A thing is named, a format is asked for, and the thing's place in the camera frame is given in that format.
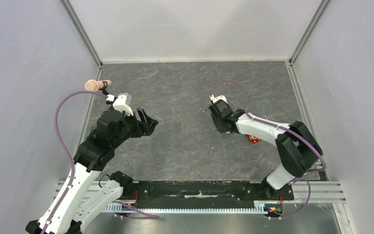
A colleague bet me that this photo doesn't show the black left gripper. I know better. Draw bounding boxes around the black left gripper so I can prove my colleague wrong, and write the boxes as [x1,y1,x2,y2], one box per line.
[111,107,158,148]

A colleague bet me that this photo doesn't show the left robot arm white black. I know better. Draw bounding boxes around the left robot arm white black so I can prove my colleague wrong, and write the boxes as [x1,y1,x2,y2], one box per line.
[25,108,158,234]

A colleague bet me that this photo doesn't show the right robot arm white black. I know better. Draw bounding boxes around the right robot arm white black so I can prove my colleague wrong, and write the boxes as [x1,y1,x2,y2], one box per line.
[209,95,323,199]

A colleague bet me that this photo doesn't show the red owl number block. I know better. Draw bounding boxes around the red owl number block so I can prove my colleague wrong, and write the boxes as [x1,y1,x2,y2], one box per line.
[246,135,261,144]

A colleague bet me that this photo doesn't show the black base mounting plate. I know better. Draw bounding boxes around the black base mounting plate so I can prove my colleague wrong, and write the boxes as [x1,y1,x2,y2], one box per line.
[119,180,294,209]

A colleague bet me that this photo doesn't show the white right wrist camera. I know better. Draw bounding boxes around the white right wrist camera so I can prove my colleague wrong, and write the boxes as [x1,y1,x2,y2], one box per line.
[209,94,228,104]

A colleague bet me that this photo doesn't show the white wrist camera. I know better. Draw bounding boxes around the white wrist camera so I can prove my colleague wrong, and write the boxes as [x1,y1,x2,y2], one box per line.
[106,93,134,117]
[209,94,228,104]

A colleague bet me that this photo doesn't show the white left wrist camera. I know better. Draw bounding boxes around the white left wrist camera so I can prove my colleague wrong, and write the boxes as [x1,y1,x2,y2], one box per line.
[106,93,134,117]

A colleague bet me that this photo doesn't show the white cable duct strip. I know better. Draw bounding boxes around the white cable duct strip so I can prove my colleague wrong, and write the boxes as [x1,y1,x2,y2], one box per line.
[101,203,268,215]

